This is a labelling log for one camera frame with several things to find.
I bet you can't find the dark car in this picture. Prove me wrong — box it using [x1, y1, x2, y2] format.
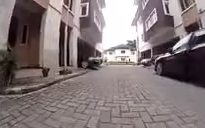
[86, 56, 105, 71]

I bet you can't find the white house with dark roof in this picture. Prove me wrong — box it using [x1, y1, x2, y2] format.
[103, 44, 138, 65]

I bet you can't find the grey brick paved road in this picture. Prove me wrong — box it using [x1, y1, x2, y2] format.
[0, 64, 205, 128]

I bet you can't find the dark building with white windows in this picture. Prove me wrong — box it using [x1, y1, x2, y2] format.
[77, 0, 107, 67]
[131, 0, 177, 65]

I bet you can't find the tree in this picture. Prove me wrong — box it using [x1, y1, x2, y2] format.
[125, 39, 138, 52]

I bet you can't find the silver car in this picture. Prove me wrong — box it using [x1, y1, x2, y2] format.
[139, 57, 158, 67]

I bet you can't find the small potted plant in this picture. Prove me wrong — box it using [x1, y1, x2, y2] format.
[39, 66, 52, 79]

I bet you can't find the pale multi-storey building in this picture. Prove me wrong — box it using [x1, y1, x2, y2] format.
[0, 0, 82, 88]
[169, 0, 205, 40]

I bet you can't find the concrete pavement with kerb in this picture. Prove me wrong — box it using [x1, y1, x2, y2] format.
[0, 67, 90, 98]

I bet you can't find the black car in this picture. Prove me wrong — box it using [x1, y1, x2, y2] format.
[153, 27, 205, 92]

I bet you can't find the green bushy plant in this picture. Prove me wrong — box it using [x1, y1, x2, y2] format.
[0, 49, 20, 88]

